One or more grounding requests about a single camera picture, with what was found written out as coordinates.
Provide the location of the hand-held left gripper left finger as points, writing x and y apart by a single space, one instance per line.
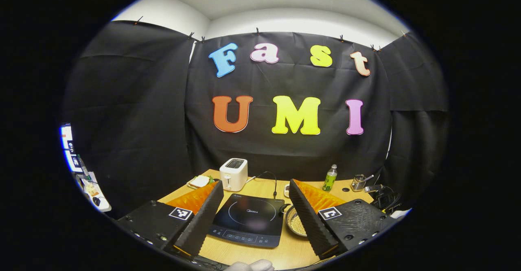
205 218

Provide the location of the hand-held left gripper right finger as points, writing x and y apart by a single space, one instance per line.
307 218

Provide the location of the stainless steel pot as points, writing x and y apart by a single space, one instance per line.
290 214

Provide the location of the black induction cooktop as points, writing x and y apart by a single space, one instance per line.
248 222

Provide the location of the pile of yellow soybeans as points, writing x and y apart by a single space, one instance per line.
296 224

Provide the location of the small pale green plate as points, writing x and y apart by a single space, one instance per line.
194 186

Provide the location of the white divided bean plate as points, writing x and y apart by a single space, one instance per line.
286 190

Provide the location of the sandwich with lettuce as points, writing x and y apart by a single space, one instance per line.
199 180

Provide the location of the green label drink bottle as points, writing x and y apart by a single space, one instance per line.
329 181

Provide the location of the white toaster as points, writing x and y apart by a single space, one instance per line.
233 175

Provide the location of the metal spoon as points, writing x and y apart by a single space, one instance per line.
368 178

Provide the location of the cluttered white side desk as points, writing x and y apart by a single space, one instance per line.
95 195

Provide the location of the computer monitor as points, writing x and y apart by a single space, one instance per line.
67 140

